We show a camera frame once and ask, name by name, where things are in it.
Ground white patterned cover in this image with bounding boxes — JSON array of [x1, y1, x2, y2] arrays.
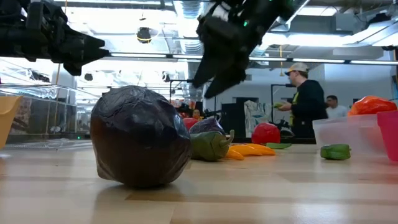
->
[[244, 100, 265, 138]]

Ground long ceiling light strip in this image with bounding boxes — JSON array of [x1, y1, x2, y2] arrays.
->
[[108, 52, 398, 65]]

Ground red tomato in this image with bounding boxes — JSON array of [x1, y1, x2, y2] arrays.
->
[[251, 122, 282, 146], [182, 117, 200, 131]]

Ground black hanging ceiling lamp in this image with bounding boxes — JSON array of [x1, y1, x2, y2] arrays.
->
[[136, 27, 152, 44]]

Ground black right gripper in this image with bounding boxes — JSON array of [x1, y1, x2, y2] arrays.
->
[[192, 0, 281, 100]]

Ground red plastic basket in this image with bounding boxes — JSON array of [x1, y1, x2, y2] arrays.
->
[[376, 110, 398, 162]]

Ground black cabinet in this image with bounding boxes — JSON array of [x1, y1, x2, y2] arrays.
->
[[221, 102, 246, 139]]

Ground clear plastic container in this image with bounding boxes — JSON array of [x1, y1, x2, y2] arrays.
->
[[312, 113, 388, 158], [0, 83, 100, 150]]

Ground yellow plastic basket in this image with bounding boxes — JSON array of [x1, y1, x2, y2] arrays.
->
[[0, 95, 23, 150]]

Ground green chili pepper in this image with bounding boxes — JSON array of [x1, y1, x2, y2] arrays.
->
[[266, 142, 293, 150]]

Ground large dark green pepper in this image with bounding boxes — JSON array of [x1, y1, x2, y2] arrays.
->
[[189, 129, 236, 162]]

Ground dark purple round fruit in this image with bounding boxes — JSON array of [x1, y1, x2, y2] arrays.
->
[[89, 85, 193, 189]]

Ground person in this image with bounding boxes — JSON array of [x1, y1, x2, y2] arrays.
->
[[325, 95, 349, 119], [273, 62, 329, 139]]

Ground orange bell pepper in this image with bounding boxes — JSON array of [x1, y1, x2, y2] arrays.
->
[[347, 95, 398, 117]]

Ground silver ventilation duct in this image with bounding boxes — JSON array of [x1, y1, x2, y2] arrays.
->
[[174, 0, 206, 55]]

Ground black aluminium table frame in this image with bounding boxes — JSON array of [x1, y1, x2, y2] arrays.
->
[[189, 136, 317, 145]]

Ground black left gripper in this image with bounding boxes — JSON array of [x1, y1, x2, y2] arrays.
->
[[26, 2, 111, 77]]

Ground small green bell pepper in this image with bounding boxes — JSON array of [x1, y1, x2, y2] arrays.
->
[[320, 143, 352, 161]]

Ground black metal gantry frame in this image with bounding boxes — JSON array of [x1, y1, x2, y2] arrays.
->
[[270, 82, 295, 125]]

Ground yellow hanging cord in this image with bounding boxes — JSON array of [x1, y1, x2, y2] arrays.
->
[[54, 0, 68, 125]]

